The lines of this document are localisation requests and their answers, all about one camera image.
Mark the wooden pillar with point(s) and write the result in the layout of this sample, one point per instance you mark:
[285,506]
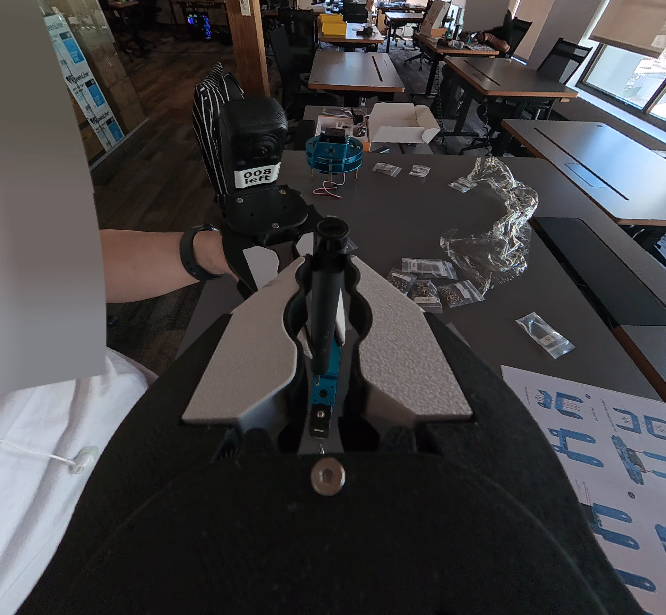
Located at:
[249,63]

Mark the person's white shirt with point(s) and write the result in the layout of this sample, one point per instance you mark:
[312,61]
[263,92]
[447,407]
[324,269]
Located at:
[52,521]

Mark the white parts box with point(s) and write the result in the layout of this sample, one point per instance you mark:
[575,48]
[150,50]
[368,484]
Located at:
[333,120]

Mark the white light switch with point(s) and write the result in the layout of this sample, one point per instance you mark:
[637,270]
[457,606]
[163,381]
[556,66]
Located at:
[245,6]

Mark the small clear zip bag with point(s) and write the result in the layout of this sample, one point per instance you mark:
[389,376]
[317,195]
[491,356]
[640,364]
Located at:
[386,169]
[419,170]
[463,184]

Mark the dark adjoining desk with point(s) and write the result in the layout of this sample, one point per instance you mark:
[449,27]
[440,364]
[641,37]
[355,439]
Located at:
[598,261]

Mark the zip bag of silver screws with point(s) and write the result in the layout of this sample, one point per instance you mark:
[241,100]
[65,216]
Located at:
[399,282]

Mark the long clear zip bag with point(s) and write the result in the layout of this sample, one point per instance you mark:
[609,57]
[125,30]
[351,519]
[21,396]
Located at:
[447,271]
[416,265]

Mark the side window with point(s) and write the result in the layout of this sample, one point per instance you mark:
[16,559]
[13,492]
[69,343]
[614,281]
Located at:
[624,74]

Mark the wood-edged office desk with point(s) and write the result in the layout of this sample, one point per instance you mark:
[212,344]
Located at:
[572,146]
[343,41]
[510,76]
[354,71]

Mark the zip bag of small nuts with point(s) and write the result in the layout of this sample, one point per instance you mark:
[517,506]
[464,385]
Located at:
[541,331]

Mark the black wristband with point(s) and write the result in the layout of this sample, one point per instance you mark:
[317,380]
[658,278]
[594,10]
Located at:
[188,256]

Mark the blue round turntable base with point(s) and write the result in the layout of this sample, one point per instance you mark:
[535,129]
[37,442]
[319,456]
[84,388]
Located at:
[333,154]

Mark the black electric screwdriver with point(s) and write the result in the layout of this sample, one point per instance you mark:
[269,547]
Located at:
[325,303]

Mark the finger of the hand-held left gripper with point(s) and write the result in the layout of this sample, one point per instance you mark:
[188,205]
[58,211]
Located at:
[263,266]
[341,321]

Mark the beige roller blind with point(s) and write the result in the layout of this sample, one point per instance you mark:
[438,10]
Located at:
[635,1]

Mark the open instruction booklet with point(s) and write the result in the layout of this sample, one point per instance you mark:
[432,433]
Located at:
[598,417]

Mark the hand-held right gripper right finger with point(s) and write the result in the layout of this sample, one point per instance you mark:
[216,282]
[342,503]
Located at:
[411,365]

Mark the brown cardboard box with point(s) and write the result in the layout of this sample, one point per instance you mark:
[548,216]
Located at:
[434,19]

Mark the person's left forearm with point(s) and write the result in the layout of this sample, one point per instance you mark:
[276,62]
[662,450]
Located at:
[145,266]

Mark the black white striped garment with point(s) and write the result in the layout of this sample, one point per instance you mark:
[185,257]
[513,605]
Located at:
[208,120]

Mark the computer tower with lights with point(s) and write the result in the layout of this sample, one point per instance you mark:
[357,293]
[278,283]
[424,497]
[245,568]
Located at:
[200,27]

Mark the dark grey desk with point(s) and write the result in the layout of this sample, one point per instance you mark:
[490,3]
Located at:
[416,219]

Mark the white open cardboard box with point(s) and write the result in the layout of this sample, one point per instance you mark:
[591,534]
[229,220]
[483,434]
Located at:
[395,115]

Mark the blue metal bracket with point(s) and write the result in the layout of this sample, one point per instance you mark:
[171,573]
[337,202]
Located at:
[321,391]

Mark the yellow storage bins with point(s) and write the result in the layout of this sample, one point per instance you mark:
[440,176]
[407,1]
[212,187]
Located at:
[333,27]

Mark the zip bag of metal rings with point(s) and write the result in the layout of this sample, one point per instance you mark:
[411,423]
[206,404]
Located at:
[460,292]

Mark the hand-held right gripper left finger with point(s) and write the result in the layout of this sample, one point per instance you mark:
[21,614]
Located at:
[244,365]

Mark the zip bag of short screws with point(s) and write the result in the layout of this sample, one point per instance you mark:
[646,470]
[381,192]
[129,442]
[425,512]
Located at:
[426,295]

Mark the black office chair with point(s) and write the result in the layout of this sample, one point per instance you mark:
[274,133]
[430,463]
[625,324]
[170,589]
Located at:
[564,61]
[291,53]

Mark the crumpled clear plastic wrap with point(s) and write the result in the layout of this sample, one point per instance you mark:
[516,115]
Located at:
[512,193]

